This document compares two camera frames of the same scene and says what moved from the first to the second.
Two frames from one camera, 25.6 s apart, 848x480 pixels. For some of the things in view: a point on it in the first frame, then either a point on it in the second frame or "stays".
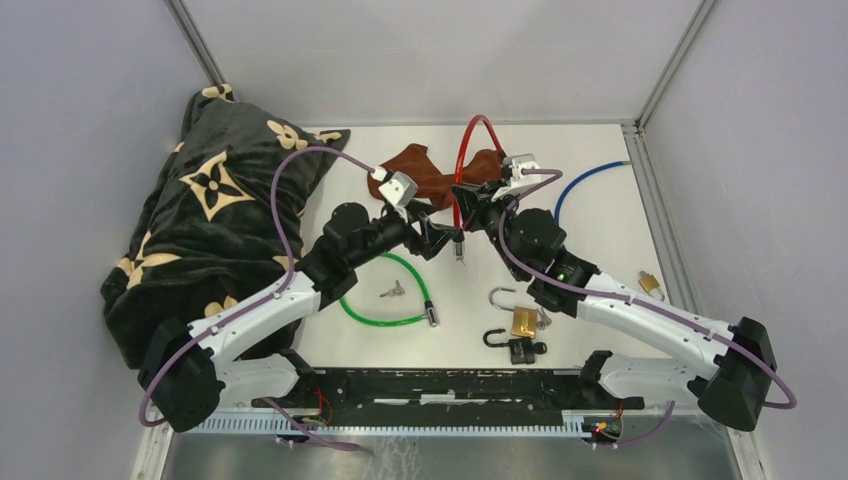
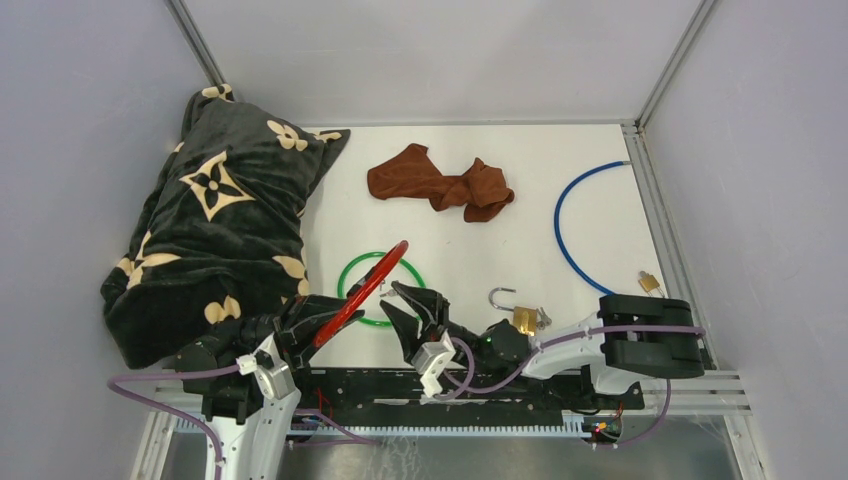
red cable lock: [459, 239] → [386, 267]
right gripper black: [475, 203] → [430, 304]
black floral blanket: [208, 241] stays
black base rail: [523, 397] stays
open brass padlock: [524, 319] stays
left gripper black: [414, 241] → [293, 324]
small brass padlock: [649, 284] stays
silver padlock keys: [543, 320] stays
